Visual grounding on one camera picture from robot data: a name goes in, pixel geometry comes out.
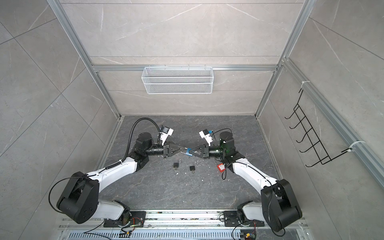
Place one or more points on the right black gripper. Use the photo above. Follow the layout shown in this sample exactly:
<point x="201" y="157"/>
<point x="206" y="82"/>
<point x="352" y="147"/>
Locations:
<point x="198" y="148"/>

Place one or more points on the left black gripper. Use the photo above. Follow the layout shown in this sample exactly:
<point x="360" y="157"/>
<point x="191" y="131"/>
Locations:
<point x="177" y="145"/>

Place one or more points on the red padlock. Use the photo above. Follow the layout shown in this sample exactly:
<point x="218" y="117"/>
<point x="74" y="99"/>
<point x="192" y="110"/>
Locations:
<point x="221" y="168"/>

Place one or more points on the blue padlock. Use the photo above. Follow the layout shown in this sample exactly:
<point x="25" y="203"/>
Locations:
<point x="186" y="151"/>

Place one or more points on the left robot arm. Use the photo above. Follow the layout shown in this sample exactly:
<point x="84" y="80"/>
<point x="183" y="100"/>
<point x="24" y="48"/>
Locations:
<point x="80" y="199"/>

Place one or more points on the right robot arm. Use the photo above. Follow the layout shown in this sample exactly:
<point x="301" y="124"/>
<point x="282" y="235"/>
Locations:
<point x="279" y="205"/>

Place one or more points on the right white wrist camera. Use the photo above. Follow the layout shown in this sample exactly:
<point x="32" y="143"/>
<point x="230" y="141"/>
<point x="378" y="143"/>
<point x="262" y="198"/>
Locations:
<point x="205" y="134"/>

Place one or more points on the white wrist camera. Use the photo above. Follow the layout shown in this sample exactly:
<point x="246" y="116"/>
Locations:
<point x="205" y="134"/>
<point x="165" y="132"/>

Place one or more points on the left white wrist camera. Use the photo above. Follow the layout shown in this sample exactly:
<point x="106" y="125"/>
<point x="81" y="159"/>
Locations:
<point x="165" y="132"/>

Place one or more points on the white wire mesh basket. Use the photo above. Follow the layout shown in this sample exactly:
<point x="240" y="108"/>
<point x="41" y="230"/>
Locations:
<point x="178" y="80"/>

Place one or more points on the aluminium front rail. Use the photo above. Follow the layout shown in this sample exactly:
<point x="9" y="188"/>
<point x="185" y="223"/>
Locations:
<point x="205" y="224"/>

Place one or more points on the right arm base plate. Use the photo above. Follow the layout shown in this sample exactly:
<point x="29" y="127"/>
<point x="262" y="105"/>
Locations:
<point x="234" y="218"/>

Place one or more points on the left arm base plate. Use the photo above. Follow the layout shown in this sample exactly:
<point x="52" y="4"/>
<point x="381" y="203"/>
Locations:
<point x="131" y="219"/>

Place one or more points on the black wire hook rack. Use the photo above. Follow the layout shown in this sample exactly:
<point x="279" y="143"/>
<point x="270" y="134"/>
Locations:
<point x="311" y="136"/>

